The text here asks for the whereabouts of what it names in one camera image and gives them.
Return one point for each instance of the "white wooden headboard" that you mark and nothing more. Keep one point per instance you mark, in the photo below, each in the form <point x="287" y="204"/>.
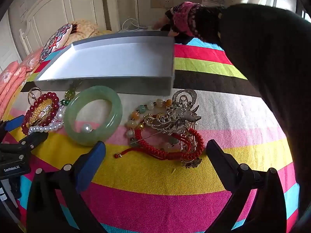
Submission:
<point x="48" y="12"/>

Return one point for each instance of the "wall socket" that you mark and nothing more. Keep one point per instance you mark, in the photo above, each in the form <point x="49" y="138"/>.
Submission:
<point x="161" y="3"/>

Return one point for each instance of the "green jade bangle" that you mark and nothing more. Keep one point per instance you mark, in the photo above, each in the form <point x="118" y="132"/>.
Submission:
<point x="68" y="116"/>

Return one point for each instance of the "grey cardboard box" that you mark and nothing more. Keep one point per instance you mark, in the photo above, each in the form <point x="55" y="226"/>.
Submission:
<point x="109" y="58"/>

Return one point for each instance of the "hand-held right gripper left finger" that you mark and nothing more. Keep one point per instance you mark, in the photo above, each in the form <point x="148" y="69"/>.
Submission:
<point x="93" y="166"/>

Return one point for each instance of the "patterned pillow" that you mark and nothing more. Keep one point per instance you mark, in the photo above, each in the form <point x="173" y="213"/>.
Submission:
<point x="55" y="38"/>

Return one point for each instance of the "pearl earring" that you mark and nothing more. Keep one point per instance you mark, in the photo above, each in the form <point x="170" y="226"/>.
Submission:
<point x="86" y="128"/>

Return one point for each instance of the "small gold brooch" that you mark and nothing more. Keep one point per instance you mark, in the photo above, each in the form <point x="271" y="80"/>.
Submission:
<point x="192" y="162"/>

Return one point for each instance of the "silver gold phoenix brooch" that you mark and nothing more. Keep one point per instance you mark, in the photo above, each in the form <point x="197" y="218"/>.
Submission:
<point x="179" y="116"/>

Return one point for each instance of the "gold bangle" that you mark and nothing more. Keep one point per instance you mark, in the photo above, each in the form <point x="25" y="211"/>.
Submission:
<point x="40" y="112"/>

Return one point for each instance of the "beige floral quilt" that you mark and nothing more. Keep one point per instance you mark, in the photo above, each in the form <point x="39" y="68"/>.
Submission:
<point x="87" y="29"/>

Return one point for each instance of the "thin metal pole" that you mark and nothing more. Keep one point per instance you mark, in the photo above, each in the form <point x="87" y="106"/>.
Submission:
<point x="136" y="4"/>

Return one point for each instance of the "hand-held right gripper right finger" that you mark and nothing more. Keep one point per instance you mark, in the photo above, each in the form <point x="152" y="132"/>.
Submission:
<point x="217" y="157"/>

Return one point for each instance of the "peach floral quilt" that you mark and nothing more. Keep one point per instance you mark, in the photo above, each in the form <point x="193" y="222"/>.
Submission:
<point x="12" y="77"/>

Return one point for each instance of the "striped colourful blanket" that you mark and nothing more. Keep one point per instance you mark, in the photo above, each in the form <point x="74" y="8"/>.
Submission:
<point x="170" y="174"/>

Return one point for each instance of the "white wardrobe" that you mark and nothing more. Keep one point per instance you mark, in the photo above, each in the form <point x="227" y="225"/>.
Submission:
<point x="7" y="43"/>

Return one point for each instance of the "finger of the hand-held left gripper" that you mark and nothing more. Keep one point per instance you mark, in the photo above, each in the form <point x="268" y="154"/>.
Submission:
<point x="14" y="123"/>
<point x="34" y="139"/>

